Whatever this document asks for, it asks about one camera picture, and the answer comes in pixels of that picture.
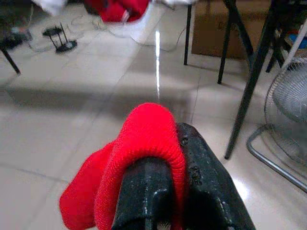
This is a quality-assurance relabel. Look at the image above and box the metal floor fan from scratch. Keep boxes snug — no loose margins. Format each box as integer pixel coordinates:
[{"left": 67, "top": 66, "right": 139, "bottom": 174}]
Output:
[{"left": 247, "top": 61, "right": 307, "bottom": 192}]

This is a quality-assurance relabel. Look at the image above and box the black wire stand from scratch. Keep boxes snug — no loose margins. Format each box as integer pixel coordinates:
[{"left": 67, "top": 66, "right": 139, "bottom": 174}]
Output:
[{"left": 42, "top": 22, "right": 78, "bottom": 54}]

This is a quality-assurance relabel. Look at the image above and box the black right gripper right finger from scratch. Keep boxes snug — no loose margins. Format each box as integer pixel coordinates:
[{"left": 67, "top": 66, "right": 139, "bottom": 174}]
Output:
[{"left": 177, "top": 122, "right": 256, "bottom": 230}]

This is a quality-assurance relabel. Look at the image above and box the black metal frame table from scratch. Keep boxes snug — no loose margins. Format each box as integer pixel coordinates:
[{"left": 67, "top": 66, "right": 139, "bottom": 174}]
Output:
[{"left": 183, "top": 0, "right": 307, "bottom": 161}]

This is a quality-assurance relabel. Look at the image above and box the red garment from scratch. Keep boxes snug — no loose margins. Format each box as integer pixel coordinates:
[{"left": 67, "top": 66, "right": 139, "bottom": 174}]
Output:
[{"left": 83, "top": 0, "right": 151, "bottom": 23}]

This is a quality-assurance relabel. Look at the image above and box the brown cardboard box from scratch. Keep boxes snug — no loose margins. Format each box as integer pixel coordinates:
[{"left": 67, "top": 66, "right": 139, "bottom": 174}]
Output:
[{"left": 191, "top": 0, "right": 272, "bottom": 59}]

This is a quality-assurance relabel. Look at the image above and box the red mesh jersey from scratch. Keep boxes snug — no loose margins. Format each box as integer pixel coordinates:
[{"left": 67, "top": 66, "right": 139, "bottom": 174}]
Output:
[{"left": 59, "top": 102, "right": 187, "bottom": 230}]

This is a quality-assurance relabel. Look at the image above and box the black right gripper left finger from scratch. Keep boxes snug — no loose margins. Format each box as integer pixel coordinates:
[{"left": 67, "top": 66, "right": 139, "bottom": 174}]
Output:
[{"left": 112, "top": 157, "right": 177, "bottom": 230}]

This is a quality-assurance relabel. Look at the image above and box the black metal chair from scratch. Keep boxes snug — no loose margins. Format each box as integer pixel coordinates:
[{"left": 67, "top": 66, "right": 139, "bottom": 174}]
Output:
[{"left": 0, "top": 28, "right": 33, "bottom": 75}]

